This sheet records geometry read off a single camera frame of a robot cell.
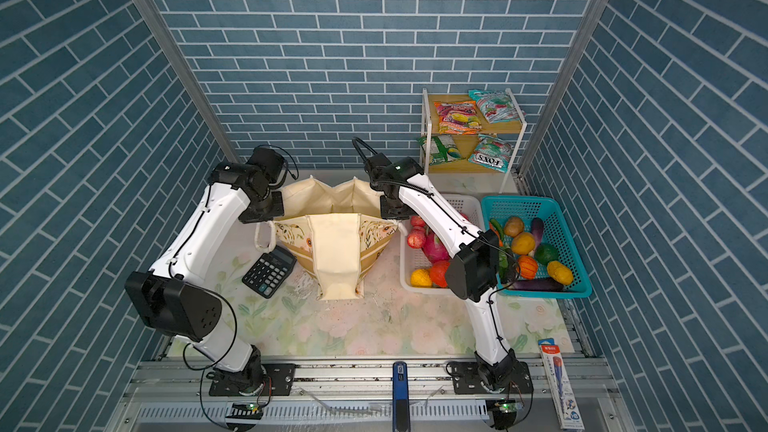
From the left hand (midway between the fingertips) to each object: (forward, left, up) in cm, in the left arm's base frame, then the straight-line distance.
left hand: (269, 213), depth 80 cm
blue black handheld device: (-40, -35, -20) cm, 57 cm away
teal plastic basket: (+3, -87, -14) cm, 88 cm away
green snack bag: (+29, -51, -2) cm, 59 cm away
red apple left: (-2, -40, -11) cm, 42 cm away
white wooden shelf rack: (+21, -68, +12) cm, 72 cm away
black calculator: (-7, +4, -20) cm, 22 cm away
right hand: (+3, -35, -4) cm, 35 cm away
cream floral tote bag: (-7, -19, 0) cm, 20 cm away
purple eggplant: (+7, -83, -17) cm, 85 cm away
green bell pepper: (-5, -81, -14) cm, 82 cm away
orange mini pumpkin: (-9, -74, -15) cm, 76 cm away
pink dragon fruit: (-3, -46, -13) cm, 48 cm away
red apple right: (+8, -42, -16) cm, 46 cm away
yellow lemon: (-12, -41, -15) cm, 46 cm away
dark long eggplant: (-14, -78, -16) cm, 81 cm away
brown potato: (+6, -74, -16) cm, 76 cm away
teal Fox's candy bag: (+28, -68, -2) cm, 73 cm away
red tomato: (-12, -46, -12) cm, 49 cm away
